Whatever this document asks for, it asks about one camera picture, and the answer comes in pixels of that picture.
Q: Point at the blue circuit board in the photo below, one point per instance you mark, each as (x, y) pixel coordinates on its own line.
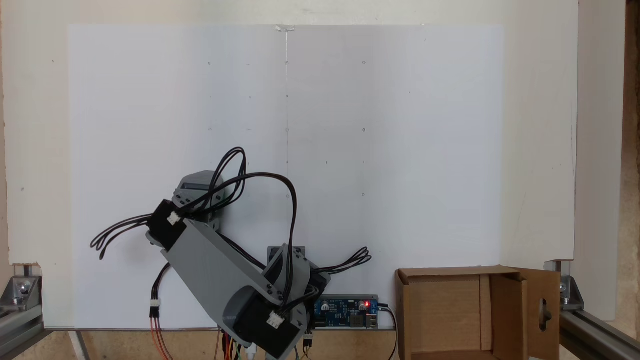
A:
(345, 310)

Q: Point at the large white paper sheet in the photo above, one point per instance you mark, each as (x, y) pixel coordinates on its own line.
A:
(375, 150)

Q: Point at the clear tape piece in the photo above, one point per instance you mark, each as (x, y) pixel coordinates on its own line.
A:
(285, 29)

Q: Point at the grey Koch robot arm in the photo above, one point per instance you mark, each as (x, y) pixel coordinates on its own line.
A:
(215, 265)

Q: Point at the metal corner bracket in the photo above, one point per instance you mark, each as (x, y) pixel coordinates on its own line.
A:
(570, 292)
(22, 292)

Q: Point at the aluminium frame post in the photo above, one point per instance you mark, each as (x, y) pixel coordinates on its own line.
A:
(17, 327)
(595, 335)

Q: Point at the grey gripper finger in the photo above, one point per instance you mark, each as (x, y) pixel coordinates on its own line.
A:
(200, 178)

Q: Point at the brown cardboard box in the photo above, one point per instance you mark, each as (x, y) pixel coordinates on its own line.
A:
(440, 315)

